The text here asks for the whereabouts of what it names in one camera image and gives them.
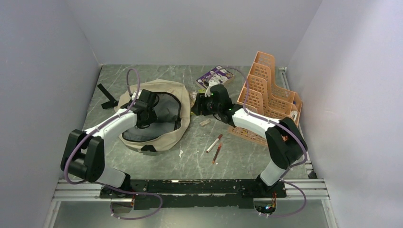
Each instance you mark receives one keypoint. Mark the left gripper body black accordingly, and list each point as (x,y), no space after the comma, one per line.
(151,118)

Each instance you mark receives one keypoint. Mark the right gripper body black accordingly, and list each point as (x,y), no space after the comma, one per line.
(208,107)

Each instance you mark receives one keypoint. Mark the purple book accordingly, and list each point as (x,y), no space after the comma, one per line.
(216,75)

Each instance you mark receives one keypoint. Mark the beige canvas backpack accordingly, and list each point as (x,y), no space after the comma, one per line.
(172,118)

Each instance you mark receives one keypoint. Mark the green book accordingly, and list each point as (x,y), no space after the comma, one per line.
(192,96)

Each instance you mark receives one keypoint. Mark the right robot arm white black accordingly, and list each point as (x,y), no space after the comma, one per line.
(286,145)

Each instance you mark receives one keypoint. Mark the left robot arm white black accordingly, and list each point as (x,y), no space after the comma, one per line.
(84,154)

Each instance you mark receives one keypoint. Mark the small beige eraser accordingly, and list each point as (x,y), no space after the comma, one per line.
(205,122)

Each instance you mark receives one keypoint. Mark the white red marker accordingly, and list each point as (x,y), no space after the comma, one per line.
(214,143)

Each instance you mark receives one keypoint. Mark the red pen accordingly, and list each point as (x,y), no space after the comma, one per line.
(216,154)

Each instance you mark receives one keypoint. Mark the orange plastic file organizer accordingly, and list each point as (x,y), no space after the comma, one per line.
(264,96)

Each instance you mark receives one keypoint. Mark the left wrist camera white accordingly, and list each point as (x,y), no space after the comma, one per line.
(136,95)

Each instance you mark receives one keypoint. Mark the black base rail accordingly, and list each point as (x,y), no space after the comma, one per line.
(241,193)

